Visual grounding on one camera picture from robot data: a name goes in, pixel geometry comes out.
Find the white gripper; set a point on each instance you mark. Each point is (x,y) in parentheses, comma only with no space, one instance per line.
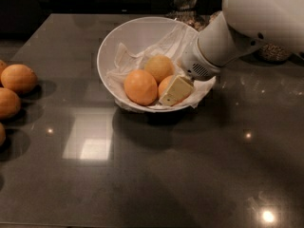
(194,63)

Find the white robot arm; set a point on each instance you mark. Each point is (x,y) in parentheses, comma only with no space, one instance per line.
(241,27)

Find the back yellowish orange in bowl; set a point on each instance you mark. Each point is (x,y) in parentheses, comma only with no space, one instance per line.
(159,67)

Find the white bowl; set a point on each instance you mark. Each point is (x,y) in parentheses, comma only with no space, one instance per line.
(130,45)

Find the white paper liner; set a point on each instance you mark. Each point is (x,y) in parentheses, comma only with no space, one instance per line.
(142,69)

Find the glass jar left with grains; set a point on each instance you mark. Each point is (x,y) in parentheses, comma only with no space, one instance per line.
(186,11)

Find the glass jar with grains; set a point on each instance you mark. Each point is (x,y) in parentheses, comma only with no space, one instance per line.
(186,11)
(273,54)

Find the glass jar right with grains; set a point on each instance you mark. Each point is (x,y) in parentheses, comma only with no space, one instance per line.
(273,54)

